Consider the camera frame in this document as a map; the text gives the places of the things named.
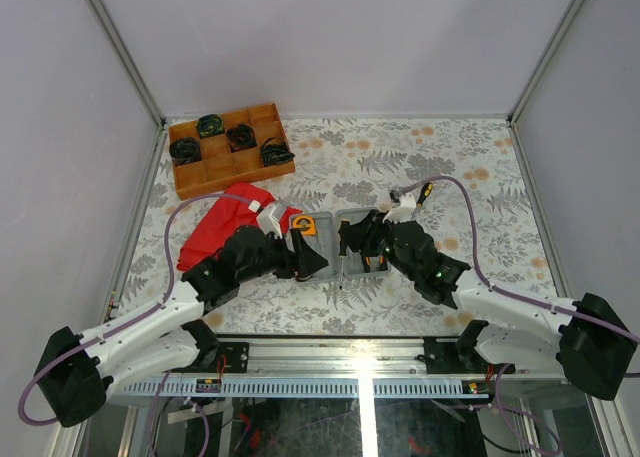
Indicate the wooden compartment tray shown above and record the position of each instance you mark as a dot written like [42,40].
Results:
[220,165]

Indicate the black yellow screwdriver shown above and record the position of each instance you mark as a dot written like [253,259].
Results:
[343,229]
[424,193]

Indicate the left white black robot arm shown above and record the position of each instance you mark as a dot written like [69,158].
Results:
[79,372]

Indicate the aluminium mounting rail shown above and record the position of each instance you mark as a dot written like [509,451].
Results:
[334,357]

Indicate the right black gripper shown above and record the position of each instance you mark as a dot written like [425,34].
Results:
[365,233]

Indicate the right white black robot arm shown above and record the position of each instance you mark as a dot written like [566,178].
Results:
[585,339]

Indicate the red cloth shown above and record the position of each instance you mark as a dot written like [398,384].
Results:
[223,218]

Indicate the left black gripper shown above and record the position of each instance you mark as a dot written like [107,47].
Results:
[305,259]

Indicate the orange handled pliers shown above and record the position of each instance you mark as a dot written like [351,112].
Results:
[374,264]

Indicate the orange tape measure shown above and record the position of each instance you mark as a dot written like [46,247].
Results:
[305,224]

